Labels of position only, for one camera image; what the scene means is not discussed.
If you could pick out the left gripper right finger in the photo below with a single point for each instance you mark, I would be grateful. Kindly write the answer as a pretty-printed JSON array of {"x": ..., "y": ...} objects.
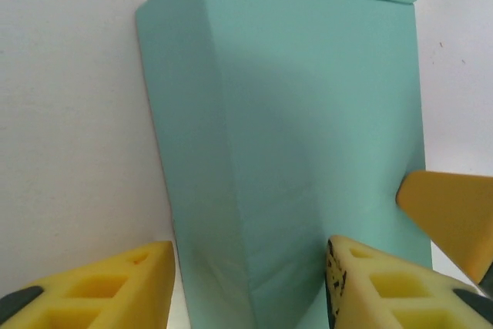
[{"x": 385, "y": 294}]

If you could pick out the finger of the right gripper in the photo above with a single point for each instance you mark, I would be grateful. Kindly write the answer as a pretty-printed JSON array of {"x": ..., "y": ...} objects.
[{"x": 454, "y": 213}]

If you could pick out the teal paper box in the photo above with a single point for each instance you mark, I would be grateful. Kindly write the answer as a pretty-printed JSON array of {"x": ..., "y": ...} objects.
[{"x": 289, "y": 113}]

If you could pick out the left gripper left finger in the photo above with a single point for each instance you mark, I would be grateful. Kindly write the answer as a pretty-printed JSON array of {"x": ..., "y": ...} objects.
[{"x": 96, "y": 298}]

